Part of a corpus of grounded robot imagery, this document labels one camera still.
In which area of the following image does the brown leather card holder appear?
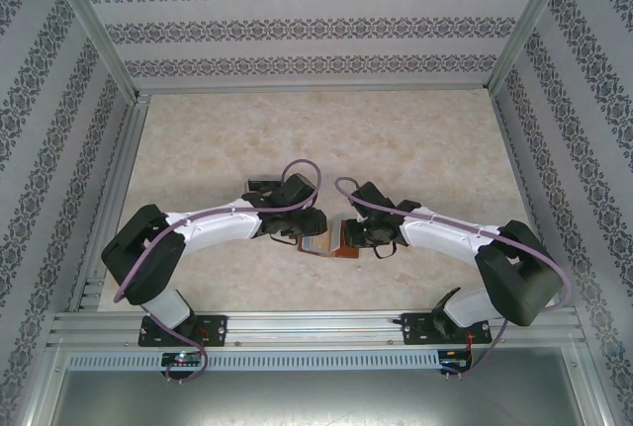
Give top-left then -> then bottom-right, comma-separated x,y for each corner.
298,216 -> 361,260

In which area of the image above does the small circuit board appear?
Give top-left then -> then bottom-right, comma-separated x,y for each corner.
439,357 -> 475,374
161,352 -> 206,368

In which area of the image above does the gray metal sheet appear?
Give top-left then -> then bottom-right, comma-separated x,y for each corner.
48,370 -> 592,426

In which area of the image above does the black thin cable loop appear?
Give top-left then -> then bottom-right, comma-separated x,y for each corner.
370,240 -> 400,258
269,230 -> 304,250

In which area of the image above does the wide aluminium mounting rail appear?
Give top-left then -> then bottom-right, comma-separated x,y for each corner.
46,309 -> 584,349

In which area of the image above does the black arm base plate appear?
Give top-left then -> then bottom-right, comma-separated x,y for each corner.
402,311 -> 494,347
139,314 -> 229,349

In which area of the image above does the slotted gray cable duct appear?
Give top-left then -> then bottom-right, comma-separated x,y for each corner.
66,350 -> 442,373

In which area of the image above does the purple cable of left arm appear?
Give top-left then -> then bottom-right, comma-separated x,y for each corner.
114,158 -> 326,385

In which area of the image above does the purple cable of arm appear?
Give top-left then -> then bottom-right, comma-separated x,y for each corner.
114,158 -> 326,385
334,177 -> 571,381

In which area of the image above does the aluminium frame crossbar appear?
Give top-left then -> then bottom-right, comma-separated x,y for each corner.
131,80 -> 496,97

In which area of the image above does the aluminium slotted floor rail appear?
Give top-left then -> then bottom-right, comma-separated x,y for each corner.
68,92 -> 152,313

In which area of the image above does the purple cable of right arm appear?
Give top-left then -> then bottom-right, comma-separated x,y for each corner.
334,177 -> 571,381

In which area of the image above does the aluminium frame post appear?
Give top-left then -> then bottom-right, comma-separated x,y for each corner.
486,0 -> 579,94
45,0 -> 140,101
573,341 -> 622,426
14,344 -> 70,426

